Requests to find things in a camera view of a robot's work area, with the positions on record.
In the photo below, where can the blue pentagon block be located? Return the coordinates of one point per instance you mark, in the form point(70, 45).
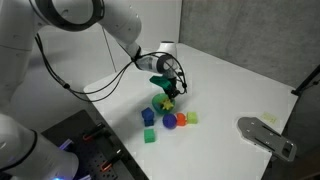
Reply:
point(147, 116)

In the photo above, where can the black tripod stand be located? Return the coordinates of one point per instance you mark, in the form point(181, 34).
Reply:
point(306, 81)

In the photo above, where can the light green cube block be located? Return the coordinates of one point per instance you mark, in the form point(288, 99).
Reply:
point(192, 117)

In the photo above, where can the black perforated base board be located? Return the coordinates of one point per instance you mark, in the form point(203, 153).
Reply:
point(86, 150)

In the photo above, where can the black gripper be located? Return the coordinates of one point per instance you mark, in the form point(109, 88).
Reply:
point(170, 83)

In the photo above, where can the orange and black clamp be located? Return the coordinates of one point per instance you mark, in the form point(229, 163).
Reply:
point(93, 132)
point(112, 161)

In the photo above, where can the dark green cube block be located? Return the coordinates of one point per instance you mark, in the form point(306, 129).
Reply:
point(149, 135)

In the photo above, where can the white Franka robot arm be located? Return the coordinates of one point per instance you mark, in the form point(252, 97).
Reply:
point(43, 50)

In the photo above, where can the yellow spiky toy ball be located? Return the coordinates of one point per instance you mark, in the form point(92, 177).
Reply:
point(167, 105)

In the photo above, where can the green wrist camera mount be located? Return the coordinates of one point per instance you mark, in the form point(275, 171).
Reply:
point(158, 80)

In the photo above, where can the yellow sticky note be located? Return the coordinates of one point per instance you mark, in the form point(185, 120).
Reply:
point(269, 117)

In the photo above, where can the grey metal mounting plate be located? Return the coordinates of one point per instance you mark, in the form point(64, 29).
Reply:
point(266, 138)

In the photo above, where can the purple gear-shaped block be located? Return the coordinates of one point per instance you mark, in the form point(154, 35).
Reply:
point(169, 120)

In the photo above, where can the orange toy block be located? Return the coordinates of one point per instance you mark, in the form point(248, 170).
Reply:
point(181, 119)

